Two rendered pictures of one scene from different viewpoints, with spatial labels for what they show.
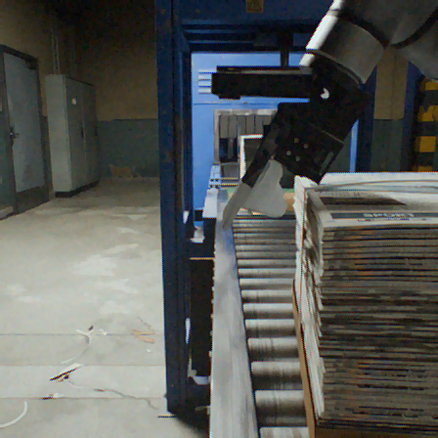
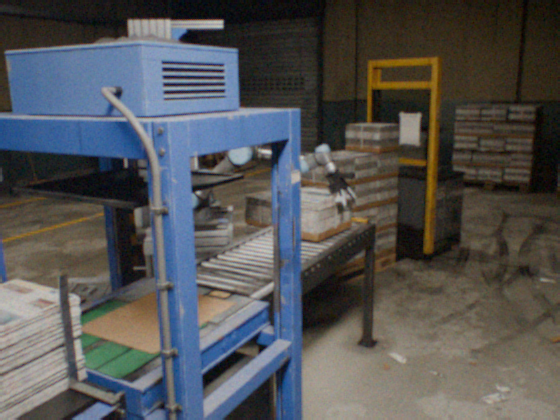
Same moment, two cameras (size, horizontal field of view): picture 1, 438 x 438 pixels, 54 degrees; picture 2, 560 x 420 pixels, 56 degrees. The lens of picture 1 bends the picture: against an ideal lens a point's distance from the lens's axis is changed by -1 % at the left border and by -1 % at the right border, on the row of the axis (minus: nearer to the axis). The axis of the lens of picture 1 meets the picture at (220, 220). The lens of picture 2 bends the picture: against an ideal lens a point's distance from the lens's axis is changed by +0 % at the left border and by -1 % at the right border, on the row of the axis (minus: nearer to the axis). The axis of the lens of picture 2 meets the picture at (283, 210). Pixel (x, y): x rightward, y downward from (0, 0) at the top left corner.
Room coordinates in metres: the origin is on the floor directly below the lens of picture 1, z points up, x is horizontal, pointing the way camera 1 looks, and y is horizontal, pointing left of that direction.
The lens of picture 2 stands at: (3.15, 1.09, 1.63)
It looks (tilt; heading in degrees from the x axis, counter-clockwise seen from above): 13 degrees down; 210
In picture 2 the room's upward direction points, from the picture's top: 1 degrees counter-clockwise
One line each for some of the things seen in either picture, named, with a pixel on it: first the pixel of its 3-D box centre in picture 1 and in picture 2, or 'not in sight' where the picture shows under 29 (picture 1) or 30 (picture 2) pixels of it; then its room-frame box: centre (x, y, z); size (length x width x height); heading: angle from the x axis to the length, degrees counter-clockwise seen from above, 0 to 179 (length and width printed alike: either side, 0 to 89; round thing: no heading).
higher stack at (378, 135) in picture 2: not in sight; (370, 196); (-1.28, -0.56, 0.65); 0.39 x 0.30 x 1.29; 73
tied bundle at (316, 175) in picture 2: not in sight; (326, 171); (-0.71, -0.74, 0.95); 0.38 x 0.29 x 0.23; 73
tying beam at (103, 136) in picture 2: (284, 26); (130, 126); (1.85, -0.26, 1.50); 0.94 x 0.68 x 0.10; 90
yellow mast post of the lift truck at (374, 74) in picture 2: not in sight; (372, 153); (-1.79, -0.75, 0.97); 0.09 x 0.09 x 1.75; 73
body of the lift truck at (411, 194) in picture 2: not in sight; (419, 208); (-2.05, -0.32, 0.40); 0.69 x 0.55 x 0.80; 73
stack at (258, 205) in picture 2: not in sight; (315, 237); (-0.59, -0.78, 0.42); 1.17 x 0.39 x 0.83; 163
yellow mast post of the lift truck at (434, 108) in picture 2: not in sight; (431, 158); (-1.60, -0.12, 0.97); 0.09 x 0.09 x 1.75; 73
